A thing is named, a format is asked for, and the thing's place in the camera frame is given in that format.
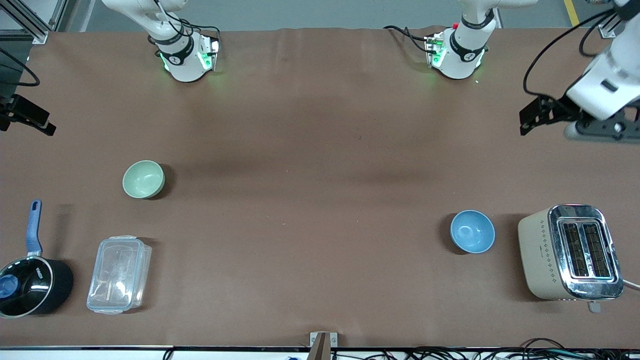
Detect green bowl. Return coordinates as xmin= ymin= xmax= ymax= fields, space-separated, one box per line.
xmin=122 ymin=160 xmax=166 ymax=200

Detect blue bowl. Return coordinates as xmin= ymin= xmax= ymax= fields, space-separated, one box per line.
xmin=449 ymin=209 xmax=496 ymax=255

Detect beige chrome toaster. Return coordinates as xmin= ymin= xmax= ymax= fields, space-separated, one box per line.
xmin=517 ymin=203 xmax=625 ymax=315

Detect clear plastic food container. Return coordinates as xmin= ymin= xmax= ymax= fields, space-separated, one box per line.
xmin=86 ymin=235 xmax=153 ymax=316

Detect glass lid blue knob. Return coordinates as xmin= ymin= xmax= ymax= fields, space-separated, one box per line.
xmin=0 ymin=257 xmax=54 ymax=317

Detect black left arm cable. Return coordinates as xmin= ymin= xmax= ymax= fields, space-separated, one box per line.
xmin=522 ymin=8 xmax=619 ymax=99

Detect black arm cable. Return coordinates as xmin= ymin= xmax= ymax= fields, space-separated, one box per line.
xmin=522 ymin=8 xmax=619 ymax=99
xmin=151 ymin=0 xmax=222 ymax=51

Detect aluminium frame profile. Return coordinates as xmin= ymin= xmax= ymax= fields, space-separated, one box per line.
xmin=585 ymin=0 xmax=640 ymax=40
xmin=0 ymin=0 xmax=77 ymax=46

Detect black pot blue handle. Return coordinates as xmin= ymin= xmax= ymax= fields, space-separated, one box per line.
xmin=0 ymin=199 xmax=75 ymax=319

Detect black left base cable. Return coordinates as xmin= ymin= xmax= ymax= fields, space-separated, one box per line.
xmin=382 ymin=24 xmax=437 ymax=54

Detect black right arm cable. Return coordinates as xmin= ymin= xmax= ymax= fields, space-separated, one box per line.
xmin=151 ymin=0 xmax=222 ymax=51

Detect black floor cable bundle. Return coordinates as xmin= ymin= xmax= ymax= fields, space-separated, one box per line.
xmin=330 ymin=338 xmax=640 ymax=360

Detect metal table edge bracket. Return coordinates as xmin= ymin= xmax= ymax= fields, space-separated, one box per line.
xmin=308 ymin=331 xmax=339 ymax=360

